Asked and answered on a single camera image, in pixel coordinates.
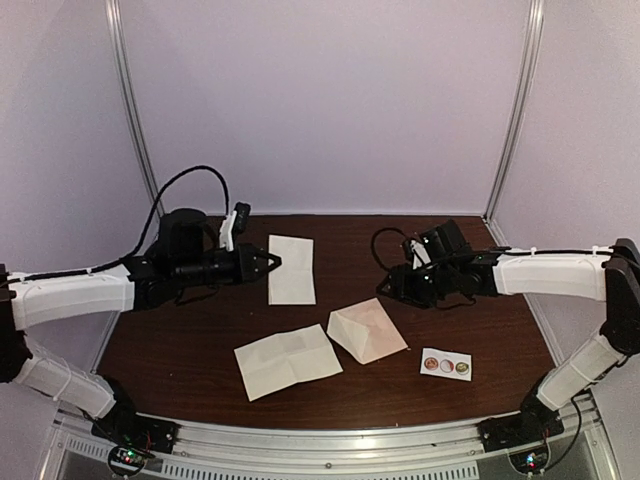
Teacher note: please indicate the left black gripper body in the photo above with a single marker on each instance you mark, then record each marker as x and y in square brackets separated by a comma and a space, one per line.
[242, 253]

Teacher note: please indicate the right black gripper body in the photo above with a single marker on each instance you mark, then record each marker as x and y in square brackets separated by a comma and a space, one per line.
[422, 293]

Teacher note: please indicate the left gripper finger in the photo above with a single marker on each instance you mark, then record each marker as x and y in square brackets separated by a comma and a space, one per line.
[264, 259]
[261, 271]

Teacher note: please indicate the white letter paper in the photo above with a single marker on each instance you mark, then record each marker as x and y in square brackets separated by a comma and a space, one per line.
[292, 283]

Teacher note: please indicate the beige paper envelope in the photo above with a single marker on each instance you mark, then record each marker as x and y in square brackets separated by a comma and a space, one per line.
[365, 331]

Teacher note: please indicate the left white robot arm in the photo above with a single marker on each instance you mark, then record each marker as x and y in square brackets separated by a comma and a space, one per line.
[186, 253]

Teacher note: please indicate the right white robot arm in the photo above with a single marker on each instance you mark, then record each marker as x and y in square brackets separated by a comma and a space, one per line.
[449, 265]

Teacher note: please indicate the sticker sheet with three seals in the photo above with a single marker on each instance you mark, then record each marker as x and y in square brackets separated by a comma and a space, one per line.
[446, 364]

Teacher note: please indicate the white folded paper sheet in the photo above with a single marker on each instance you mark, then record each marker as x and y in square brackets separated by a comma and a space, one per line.
[285, 359]

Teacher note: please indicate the right circuit board with leds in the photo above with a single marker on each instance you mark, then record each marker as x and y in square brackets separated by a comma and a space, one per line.
[529, 462]

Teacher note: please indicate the circuit board with leds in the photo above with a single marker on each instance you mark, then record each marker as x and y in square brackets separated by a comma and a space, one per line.
[126, 461]
[529, 462]

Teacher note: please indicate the left circuit board with leds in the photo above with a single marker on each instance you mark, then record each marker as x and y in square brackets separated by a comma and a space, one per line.
[126, 461]

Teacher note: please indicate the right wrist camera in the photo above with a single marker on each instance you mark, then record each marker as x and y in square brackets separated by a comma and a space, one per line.
[417, 250]

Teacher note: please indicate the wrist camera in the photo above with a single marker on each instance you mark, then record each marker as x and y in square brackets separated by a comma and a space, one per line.
[417, 250]
[233, 225]

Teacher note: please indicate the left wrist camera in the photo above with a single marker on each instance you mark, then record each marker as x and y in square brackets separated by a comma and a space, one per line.
[233, 225]

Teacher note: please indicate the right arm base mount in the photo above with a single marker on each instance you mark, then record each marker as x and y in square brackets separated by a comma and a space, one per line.
[508, 432]

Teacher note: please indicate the front aluminium rail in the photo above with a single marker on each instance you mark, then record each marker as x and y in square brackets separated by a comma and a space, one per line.
[451, 450]

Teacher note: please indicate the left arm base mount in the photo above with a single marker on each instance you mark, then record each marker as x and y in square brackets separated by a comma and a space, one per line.
[144, 434]

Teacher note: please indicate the left aluminium frame post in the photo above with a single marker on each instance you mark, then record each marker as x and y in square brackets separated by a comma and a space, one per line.
[132, 116]

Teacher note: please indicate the aluminium frame post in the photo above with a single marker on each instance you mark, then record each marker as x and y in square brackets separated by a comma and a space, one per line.
[132, 116]
[529, 59]

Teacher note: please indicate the right aluminium frame post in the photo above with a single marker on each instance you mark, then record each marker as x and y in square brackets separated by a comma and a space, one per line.
[529, 59]

